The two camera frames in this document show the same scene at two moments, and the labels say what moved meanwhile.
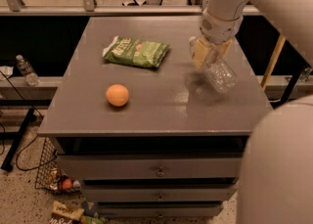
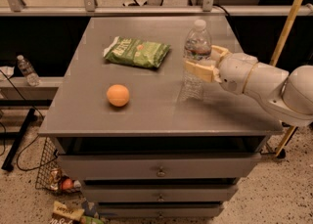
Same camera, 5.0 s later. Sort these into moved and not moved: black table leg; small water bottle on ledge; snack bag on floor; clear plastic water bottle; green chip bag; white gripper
Moved: white gripper; clear plastic water bottle
Not moved: small water bottle on ledge; green chip bag; snack bag on floor; black table leg
